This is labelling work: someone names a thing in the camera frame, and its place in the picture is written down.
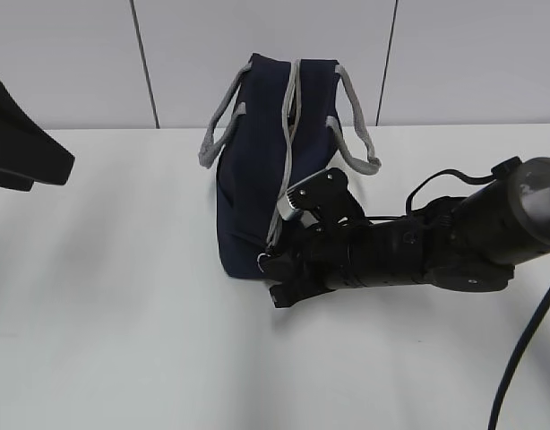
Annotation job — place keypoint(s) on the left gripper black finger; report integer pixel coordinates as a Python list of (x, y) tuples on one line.
[(28, 155)]

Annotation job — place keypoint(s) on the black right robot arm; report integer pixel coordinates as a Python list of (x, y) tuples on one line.
[(465, 244)]

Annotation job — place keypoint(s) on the navy and white lunch bag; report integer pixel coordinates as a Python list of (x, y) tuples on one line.
[(278, 123)]

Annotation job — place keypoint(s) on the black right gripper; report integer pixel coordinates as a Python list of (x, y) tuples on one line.
[(315, 261)]

